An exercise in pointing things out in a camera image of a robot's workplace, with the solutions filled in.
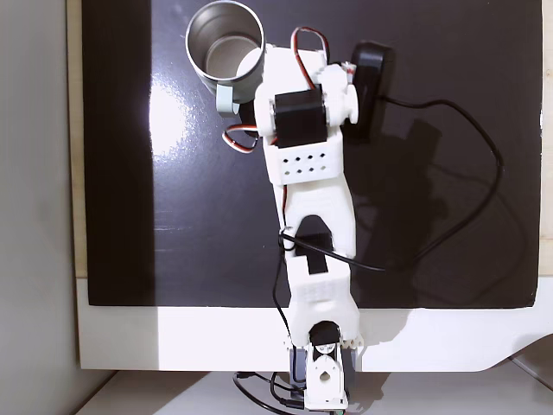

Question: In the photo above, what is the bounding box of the black table mat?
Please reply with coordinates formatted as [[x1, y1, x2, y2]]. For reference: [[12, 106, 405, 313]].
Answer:
[[80, 0, 545, 310]]

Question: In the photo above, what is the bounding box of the black oval camera box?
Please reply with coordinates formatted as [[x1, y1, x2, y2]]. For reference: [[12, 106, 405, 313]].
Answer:
[[347, 40, 395, 145]]

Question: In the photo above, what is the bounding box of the steel cup pale handle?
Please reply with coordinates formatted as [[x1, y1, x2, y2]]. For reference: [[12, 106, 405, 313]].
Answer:
[[185, 0, 271, 118]]

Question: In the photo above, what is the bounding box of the black camera cable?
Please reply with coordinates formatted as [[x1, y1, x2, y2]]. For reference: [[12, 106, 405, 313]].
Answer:
[[271, 96, 505, 343]]

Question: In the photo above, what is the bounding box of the black power cable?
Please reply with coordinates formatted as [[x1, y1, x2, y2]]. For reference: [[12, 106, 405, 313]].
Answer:
[[270, 372, 305, 402], [232, 371, 306, 412]]

